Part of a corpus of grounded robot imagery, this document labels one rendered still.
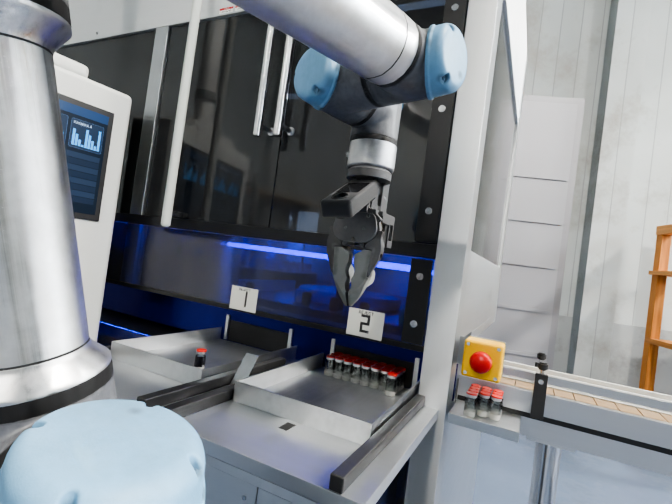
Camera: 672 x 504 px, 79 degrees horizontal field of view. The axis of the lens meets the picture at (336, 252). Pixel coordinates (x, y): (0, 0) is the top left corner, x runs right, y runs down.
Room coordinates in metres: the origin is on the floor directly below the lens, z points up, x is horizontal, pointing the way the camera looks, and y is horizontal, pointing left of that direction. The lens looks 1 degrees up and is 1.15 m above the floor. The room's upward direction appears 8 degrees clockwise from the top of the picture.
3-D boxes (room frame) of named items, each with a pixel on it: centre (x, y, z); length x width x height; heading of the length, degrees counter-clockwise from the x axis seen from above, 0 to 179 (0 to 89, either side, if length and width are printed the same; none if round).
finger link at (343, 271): (0.66, -0.02, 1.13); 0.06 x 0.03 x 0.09; 154
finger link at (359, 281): (0.64, -0.05, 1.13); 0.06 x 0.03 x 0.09; 154
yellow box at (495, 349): (0.82, -0.32, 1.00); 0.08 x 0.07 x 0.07; 154
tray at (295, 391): (0.83, -0.04, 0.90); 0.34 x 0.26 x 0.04; 154
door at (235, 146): (1.15, 0.39, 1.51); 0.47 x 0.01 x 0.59; 64
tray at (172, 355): (0.98, 0.26, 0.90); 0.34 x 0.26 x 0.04; 154
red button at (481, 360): (0.78, -0.30, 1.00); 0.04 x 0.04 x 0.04; 64
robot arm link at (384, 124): (0.64, -0.03, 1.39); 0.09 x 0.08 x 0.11; 138
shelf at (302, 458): (0.84, 0.14, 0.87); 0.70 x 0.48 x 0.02; 64
